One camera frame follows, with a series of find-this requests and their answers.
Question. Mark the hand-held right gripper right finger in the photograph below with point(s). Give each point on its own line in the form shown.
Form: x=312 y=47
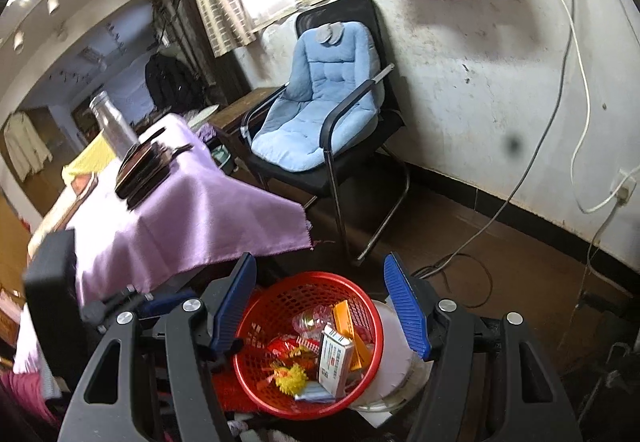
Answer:
x=407 y=312

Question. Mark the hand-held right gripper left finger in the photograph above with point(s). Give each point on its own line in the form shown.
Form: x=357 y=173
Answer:
x=235 y=307

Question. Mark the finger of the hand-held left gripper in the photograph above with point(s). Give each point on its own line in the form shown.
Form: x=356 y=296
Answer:
x=167 y=303

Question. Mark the red plastic basket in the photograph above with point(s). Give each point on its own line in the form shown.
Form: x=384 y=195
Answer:
x=260 y=312

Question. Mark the orange box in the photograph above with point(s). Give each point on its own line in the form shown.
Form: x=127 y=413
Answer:
x=350 y=327

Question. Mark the red snack bag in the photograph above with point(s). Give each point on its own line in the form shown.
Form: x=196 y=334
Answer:
x=285 y=349

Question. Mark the clear plastic cup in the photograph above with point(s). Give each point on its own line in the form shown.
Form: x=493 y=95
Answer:
x=310 y=322

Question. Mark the small white box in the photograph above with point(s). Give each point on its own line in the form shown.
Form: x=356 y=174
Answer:
x=335 y=357

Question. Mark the yellow spiky ball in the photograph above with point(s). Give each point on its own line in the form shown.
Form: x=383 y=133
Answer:
x=292 y=377

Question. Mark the blue face mask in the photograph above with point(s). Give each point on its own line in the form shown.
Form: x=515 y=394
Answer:
x=310 y=394

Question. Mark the person's left forearm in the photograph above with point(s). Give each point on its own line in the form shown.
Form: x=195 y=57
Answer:
x=25 y=387

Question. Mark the white plastic bucket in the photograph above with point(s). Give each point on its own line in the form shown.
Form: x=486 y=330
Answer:
x=395 y=362

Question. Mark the purple printed sheet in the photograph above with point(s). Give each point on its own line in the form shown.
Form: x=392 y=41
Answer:
x=175 y=222

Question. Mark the brown gold pillow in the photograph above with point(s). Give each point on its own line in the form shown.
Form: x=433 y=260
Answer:
x=82 y=187

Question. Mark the yellow towel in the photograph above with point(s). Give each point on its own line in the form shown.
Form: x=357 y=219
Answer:
x=90 y=159

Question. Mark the beige hanging shirt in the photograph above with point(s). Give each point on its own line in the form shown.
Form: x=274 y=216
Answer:
x=25 y=146

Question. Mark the black office chair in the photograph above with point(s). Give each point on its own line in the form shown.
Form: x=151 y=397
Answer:
x=350 y=156

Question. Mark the patterned steel bottle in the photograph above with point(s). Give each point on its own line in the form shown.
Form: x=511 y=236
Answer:
x=112 y=131

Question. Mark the white plate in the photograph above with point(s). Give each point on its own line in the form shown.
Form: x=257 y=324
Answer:
x=202 y=115

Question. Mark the wooden side desk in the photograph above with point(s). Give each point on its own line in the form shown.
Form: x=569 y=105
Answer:
x=240 y=111

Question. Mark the black jacket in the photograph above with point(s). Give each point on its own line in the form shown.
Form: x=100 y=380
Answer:
x=170 y=81

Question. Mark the ceiling spotlight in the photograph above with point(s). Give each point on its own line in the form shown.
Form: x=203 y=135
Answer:
x=18 y=40
x=52 y=2

